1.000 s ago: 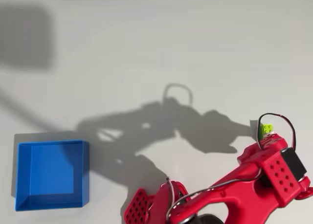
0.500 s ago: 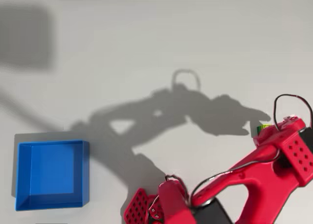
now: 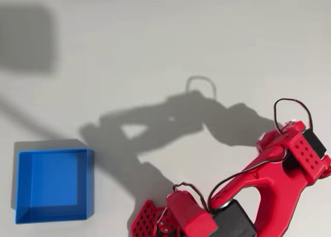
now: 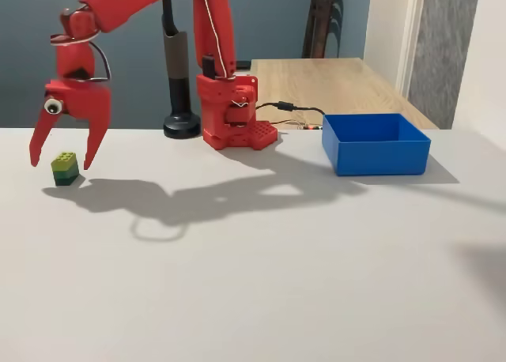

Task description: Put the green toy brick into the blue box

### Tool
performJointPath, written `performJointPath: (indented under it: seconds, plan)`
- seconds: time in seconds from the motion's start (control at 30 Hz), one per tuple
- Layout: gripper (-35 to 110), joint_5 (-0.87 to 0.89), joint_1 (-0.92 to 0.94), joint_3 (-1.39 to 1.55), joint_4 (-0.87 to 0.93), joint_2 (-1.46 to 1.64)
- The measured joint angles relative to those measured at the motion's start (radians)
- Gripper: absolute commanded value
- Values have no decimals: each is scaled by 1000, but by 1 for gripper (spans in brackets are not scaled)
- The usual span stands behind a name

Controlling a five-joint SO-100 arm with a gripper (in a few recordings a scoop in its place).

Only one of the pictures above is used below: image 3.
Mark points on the blue plastic box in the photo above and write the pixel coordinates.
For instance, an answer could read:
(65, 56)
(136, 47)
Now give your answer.
(54, 185)

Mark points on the red robot arm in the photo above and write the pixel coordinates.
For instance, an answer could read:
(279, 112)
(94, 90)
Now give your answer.
(258, 180)

